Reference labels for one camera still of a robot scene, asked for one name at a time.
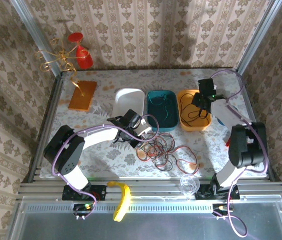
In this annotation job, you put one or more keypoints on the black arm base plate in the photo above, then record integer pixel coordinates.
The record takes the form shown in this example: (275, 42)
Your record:
(100, 192)
(234, 193)

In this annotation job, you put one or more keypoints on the small red tag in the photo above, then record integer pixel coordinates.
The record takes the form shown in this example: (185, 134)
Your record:
(228, 143)

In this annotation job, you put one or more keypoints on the clear drinking glass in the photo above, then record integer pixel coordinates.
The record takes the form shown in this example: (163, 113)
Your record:
(189, 186)

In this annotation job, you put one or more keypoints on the orange plastic tray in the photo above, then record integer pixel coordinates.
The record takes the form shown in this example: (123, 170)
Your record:
(195, 126)

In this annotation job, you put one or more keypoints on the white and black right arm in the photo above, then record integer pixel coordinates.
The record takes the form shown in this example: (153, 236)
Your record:
(248, 145)

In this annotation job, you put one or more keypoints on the yellow banana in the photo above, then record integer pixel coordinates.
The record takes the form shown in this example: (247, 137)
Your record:
(124, 197)

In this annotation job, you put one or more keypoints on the orange wooden board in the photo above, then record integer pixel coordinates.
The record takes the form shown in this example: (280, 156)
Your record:
(83, 96)

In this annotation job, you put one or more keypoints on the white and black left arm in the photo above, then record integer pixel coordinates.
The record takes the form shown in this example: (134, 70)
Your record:
(95, 136)

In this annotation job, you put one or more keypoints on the blue cup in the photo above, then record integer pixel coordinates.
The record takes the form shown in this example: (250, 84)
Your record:
(221, 122)

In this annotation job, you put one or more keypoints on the grey metal panel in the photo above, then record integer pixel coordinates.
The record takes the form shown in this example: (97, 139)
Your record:
(155, 225)

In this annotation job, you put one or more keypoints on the teal plastic tray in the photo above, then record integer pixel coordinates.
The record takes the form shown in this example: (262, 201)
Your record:
(159, 120)

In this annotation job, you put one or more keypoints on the small black controller box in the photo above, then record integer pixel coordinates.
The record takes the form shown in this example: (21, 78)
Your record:
(83, 207)
(220, 207)

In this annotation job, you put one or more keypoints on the aluminium extrusion frame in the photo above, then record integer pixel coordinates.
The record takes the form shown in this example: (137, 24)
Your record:
(155, 186)

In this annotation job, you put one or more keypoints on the red wine glass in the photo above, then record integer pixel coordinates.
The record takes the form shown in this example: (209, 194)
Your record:
(83, 57)

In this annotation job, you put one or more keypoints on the white plastic tray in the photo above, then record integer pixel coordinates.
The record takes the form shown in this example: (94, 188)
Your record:
(128, 100)

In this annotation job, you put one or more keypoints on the floral patterned tablecloth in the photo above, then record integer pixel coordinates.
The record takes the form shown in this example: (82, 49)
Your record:
(205, 150)

